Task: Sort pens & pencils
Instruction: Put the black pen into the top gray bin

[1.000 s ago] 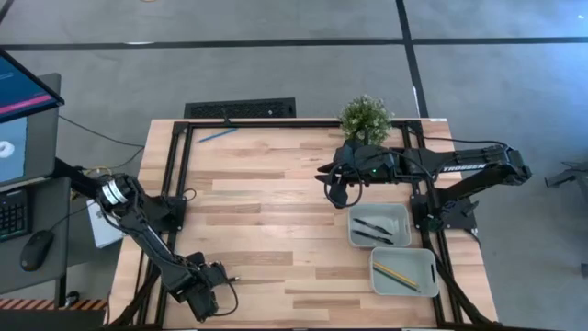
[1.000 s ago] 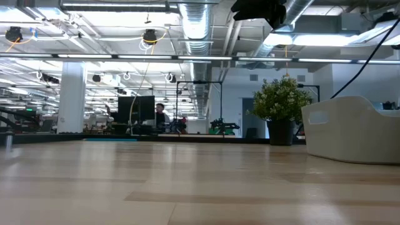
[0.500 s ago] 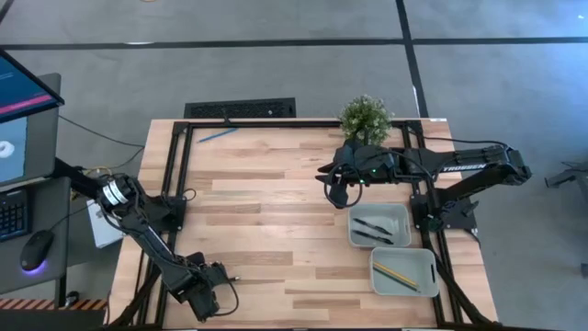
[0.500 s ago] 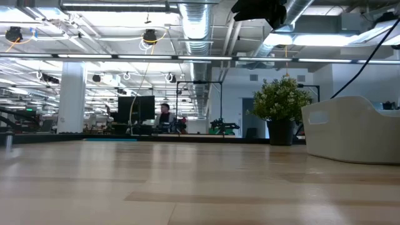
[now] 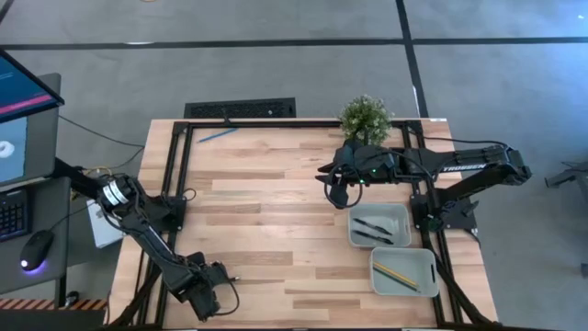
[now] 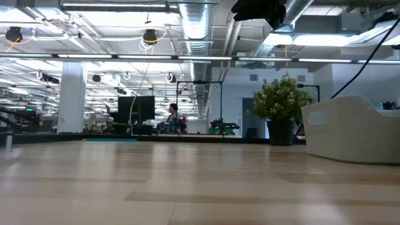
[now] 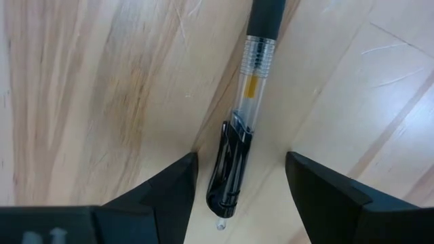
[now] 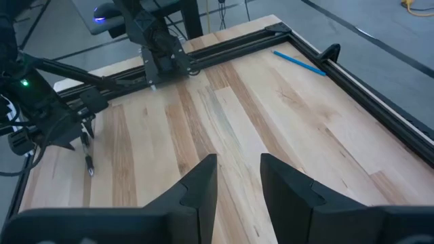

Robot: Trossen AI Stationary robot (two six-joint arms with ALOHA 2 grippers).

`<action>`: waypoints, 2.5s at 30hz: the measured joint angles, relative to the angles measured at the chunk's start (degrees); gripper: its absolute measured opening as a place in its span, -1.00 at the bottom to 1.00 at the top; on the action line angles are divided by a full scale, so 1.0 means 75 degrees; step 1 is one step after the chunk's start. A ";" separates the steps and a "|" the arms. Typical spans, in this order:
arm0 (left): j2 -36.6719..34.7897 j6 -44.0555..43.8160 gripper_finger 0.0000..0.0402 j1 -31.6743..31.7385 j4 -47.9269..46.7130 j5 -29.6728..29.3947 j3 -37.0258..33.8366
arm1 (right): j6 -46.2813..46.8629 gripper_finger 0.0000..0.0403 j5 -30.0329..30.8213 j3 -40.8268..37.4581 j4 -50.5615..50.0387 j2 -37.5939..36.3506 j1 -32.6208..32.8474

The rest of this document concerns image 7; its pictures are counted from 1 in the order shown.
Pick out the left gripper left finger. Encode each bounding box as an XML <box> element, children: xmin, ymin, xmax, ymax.
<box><xmin>90</xmin><ymin>151</ymin><xmax>199</xmax><ymax>244</ymax></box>

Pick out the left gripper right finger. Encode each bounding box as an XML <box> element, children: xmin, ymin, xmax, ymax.
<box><xmin>285</xmin><ymin>150</ymin><xmax>395</xmax><ymax>244</ymax></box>

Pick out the black pen with clear barrel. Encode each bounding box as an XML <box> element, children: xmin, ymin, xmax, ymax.
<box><xmin>205</xmin><ymin>0</ymin><xmax>288</xmax><ymax>232</ymax></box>

